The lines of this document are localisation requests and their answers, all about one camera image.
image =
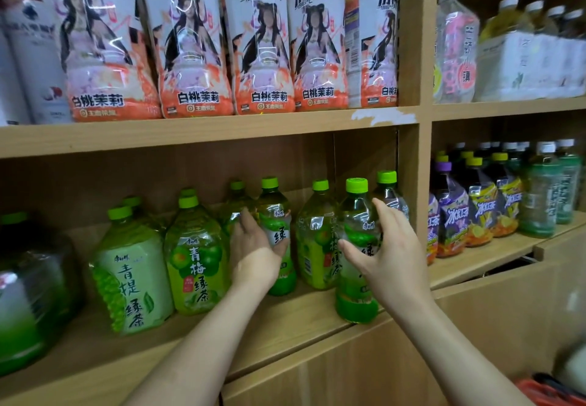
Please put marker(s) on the person's left hand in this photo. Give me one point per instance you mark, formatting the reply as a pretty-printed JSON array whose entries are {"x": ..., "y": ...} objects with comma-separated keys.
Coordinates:
[{"x": 252, "y": 259}]

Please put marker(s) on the person's right hand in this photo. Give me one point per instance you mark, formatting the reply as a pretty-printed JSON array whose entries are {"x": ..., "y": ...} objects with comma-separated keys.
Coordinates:
[{"x": 393, "y": 268}]

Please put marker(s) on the person's right thumb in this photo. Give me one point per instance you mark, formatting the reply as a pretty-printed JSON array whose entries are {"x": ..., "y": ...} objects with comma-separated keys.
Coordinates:
[{"x": 352, "y": 249}]

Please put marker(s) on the person's left thumb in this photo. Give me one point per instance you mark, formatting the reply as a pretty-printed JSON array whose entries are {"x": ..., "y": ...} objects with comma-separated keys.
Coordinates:
[{"x": 279, "y": 250}]

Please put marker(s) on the green capped drink bottle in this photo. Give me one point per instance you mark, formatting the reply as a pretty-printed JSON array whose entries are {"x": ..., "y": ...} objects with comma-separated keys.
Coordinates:
[
  {"x": 274, "y": 200},
  {"x": 355, "y": 300}
]

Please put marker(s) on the person's right forearm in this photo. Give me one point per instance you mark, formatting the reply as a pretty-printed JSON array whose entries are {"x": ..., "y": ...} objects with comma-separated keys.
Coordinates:
[{"x": 458, "y": 360}]

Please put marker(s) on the person's left forearm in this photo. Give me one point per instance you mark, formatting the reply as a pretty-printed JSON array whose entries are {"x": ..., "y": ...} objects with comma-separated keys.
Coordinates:
[{"x": 201, "y": 351}]

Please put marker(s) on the purple label iced tea bottle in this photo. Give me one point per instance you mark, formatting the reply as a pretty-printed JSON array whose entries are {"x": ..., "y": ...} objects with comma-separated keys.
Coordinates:
[
  {"x": 432, "y": 232},
  {"x": 451, "y": 218}
]

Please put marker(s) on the wooden shelf unit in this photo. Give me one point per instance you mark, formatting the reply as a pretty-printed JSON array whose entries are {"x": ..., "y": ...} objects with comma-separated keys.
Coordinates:
[{"x": 229, "y": 131}]

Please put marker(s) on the row of green tea bottles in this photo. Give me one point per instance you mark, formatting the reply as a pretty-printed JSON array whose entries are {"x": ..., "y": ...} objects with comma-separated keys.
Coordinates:
[{"x": 132, "y": 273}]

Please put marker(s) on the cluster of dark drink bottles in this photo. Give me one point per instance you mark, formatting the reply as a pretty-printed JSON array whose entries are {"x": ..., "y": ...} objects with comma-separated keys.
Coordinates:
[{"x": 480, "y": 151}]

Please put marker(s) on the green bottle white cap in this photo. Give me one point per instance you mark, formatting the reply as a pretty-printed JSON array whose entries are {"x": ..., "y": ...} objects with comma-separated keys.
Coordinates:
[
  {"x": 540, "y": 195},
  {"x": 568, "y": 186}
]

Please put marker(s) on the white orange peach tea bottle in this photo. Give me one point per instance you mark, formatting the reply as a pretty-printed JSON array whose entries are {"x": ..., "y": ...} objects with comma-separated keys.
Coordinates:
[
  {"x": 318, "y": 53},
  {"x": 261, "y": 53},
  {"x": 373, "y": 53},
  {"x": 192, "y": 53},
  {"x": 100, "y": 53}
]

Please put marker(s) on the clear bottle pink label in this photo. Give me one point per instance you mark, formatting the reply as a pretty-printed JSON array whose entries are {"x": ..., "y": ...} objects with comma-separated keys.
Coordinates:
[{"x": 455, "y": 49}]

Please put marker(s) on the red and black object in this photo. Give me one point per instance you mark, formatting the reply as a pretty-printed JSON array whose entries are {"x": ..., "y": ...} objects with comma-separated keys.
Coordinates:
[{"x": 545, "y": 392}]

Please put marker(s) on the pale blurred object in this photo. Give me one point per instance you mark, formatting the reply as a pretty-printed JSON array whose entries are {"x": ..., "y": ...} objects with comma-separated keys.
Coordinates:
[{"x": 572, "y": 364}]

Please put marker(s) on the large dark green bottle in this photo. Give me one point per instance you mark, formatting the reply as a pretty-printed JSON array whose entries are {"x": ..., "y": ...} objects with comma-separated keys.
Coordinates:
[{"x": 32, "y": 291}]

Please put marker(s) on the shrink-wrapped pack of yellow bottles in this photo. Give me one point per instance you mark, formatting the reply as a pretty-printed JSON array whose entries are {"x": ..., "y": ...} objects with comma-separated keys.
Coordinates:
[{"x": 526, "y": 67}]

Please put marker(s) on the white grey label bottle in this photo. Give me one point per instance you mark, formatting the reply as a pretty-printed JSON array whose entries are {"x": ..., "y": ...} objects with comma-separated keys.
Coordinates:
[
  {"x": 10, "y": 90},
  {"x": 39, "y": 62}
]

